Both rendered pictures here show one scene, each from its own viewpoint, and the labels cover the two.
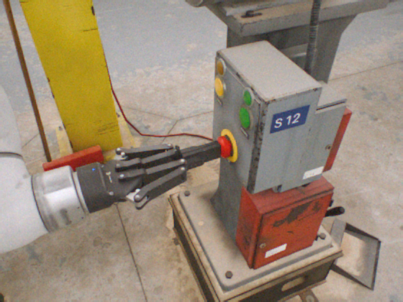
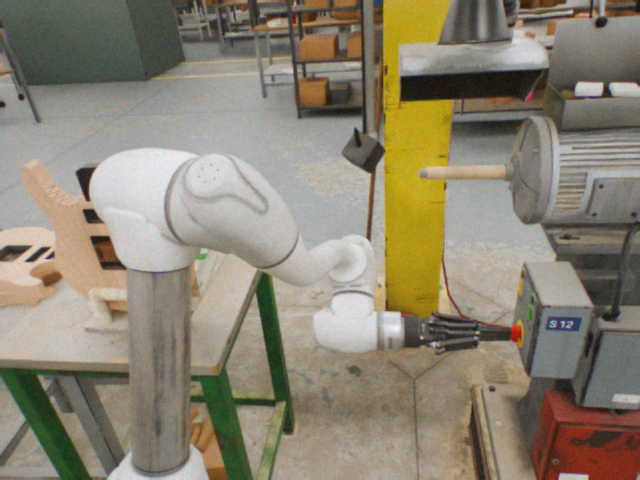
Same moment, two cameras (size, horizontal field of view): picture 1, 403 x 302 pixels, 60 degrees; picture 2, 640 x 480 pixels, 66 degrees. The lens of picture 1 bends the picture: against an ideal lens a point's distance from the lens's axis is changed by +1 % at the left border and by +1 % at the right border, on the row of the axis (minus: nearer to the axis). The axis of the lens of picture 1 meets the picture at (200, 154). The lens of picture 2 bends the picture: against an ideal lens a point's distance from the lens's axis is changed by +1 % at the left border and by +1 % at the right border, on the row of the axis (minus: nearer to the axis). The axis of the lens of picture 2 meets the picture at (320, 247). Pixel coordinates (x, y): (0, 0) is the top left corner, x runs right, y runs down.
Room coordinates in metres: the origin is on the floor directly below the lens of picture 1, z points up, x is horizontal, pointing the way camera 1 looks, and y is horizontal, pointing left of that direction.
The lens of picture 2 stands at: (-0.46, -0.14, 1.75)
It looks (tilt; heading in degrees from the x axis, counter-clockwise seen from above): 32 degrees down; 33
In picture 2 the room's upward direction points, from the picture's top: 5 degrees counter-clockwise
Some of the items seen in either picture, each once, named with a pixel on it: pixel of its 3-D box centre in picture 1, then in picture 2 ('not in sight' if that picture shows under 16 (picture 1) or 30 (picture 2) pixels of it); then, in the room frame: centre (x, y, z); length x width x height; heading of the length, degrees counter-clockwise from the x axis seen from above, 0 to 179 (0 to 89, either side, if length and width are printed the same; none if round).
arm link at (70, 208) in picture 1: (62, 196); (391, 330); (0.34, 0.21, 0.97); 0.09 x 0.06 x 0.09; 24
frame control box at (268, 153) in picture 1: (280, 113); (575, 322); (0.53, -0.15, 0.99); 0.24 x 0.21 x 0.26; 113
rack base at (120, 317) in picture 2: not in sight; (144, 313); (0.16, 0.86, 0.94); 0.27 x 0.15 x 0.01; 113
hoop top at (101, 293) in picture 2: not in sight; (125, 294); (0.11, 0.84, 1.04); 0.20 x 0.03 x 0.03; 112
